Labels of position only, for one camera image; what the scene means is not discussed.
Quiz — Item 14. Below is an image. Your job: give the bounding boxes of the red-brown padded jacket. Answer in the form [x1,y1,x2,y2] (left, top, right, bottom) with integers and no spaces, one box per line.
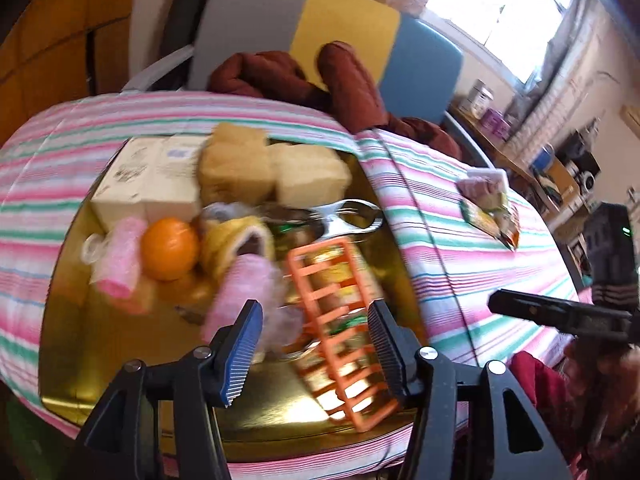
[207,41,463,161]

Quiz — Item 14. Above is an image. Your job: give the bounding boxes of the white cardboard box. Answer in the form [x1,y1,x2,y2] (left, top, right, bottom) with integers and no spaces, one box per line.
[142,135,211,221]
[90,137,166,231]

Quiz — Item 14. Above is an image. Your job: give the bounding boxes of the orange fruit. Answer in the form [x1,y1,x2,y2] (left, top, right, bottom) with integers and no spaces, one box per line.
[140,216,201,282]

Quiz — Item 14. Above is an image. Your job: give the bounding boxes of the white carton with print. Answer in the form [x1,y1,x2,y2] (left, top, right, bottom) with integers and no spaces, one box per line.
[460,79,496,116]

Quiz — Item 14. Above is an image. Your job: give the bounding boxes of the metal clamp tool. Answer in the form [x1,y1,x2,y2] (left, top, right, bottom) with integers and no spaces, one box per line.
[270,199,386,241]

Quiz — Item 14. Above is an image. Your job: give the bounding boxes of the person's right hand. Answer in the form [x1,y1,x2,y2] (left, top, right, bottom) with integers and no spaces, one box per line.
[562,332,640,441]

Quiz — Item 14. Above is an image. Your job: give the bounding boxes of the grey yellow blue chair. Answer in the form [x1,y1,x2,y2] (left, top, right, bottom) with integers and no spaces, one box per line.
[120,0,496,171]

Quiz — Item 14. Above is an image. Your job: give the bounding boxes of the pink hair roller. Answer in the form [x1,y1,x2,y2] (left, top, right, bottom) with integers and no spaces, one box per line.
[82,216,151,313]
[200,254,286,346]

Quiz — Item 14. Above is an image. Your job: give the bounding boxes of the wooden side desk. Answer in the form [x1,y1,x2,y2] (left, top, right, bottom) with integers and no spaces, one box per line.
[450,105,586,241]

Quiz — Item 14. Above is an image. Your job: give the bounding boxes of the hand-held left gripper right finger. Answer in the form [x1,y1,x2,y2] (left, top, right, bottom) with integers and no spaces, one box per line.
[367,300,573,480]

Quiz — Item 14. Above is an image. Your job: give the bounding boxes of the gold tin tray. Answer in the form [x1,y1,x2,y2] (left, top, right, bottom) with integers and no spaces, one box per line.
[37,132,431,453]

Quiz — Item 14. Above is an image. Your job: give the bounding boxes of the person's right forearm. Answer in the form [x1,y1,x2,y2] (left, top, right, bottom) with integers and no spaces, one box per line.
[510,350,586,480]

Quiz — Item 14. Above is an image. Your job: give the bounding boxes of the striped tablecloth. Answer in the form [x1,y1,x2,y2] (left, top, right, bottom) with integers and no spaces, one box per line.
[0,91,583,466]

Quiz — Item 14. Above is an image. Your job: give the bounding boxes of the orange snack packet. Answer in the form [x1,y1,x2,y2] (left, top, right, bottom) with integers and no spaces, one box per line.
[492,205,522,253]

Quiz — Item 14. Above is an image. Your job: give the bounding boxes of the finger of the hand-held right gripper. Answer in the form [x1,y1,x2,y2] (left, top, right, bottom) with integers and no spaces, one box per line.
[487,288,633,346]

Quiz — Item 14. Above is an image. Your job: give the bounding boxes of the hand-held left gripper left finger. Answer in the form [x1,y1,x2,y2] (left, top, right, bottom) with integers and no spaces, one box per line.
[62,299,264,480]

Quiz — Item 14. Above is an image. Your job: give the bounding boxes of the window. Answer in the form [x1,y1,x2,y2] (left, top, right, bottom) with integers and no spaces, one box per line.
[425,0,576,86]

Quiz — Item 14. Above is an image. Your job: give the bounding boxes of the beige sponge block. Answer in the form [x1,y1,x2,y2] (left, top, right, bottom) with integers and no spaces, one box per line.
[270,142,353,208]
[197,142,276,206]
[212,122,271,148]

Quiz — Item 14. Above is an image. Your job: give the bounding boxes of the yellow sock toy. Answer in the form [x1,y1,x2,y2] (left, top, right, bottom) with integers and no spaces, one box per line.
[200,215,276,286]

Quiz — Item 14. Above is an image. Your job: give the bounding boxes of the orange plastic rack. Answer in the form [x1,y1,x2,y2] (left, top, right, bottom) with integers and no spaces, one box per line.
[285,236,401,433]

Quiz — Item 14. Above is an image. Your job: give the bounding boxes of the blue round container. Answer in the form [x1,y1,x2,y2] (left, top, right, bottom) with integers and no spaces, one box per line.
[530,144,556,173]

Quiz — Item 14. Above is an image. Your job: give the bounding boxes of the wooden cabinet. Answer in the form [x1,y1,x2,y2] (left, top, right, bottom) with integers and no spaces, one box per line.
[0,0,141,146]

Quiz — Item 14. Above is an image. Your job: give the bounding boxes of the grey hanging cloth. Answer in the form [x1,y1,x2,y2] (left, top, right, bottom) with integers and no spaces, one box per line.
[510,0,601,151]

